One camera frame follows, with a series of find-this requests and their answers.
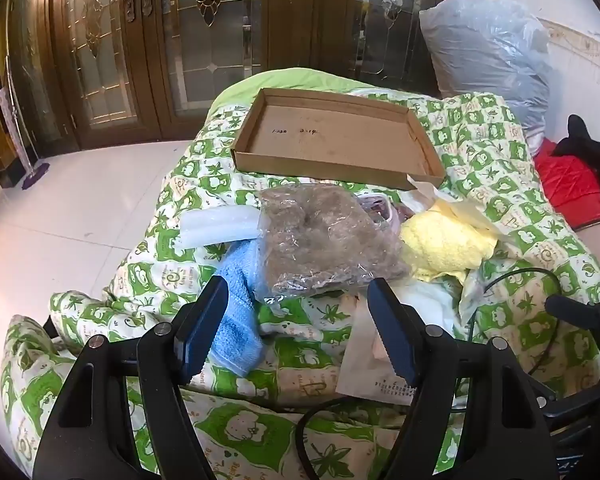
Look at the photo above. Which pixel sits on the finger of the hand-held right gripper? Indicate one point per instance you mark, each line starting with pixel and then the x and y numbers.
pixel 572 307

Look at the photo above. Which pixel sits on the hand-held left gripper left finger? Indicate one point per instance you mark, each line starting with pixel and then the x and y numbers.
pixel 200 340

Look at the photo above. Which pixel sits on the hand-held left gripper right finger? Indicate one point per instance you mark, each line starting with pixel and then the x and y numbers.
pixel 392 340

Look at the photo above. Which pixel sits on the white pouch with pad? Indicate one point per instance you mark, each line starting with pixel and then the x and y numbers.
pixel 365 365
pixel 430 302

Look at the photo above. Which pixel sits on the blue towel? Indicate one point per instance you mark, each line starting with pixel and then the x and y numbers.
pixel 240 310

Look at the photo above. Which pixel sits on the yellow towel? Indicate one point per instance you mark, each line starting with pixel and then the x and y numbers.
pixel 445 245

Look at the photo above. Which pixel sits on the white plastic packet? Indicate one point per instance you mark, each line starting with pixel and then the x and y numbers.
pixel 215 225

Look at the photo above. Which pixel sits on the clear bag of brown fibre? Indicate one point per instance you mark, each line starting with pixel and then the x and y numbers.
pixel 320 240

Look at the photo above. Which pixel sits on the clear cartoon print pouch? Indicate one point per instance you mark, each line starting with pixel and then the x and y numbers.
pixel 380 210

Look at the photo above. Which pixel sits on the shallow cardboard box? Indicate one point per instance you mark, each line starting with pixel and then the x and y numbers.
pixel 330 130

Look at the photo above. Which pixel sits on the red cloth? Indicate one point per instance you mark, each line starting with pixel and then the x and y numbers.
pixel 565 180

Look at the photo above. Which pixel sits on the green and white printed quilt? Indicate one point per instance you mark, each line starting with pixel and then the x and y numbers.
pixel 480 160

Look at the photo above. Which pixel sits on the purple floor mop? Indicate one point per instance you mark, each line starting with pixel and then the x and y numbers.
pixel 37 177

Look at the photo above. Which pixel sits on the light green bed sheet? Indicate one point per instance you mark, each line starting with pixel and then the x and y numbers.
pixel 260 82

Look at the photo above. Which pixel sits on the large clear plastic bag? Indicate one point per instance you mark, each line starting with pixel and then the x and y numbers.
pixel 485 55

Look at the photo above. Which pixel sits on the wooden glass-panel doors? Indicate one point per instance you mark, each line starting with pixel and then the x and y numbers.
pixel 205 35

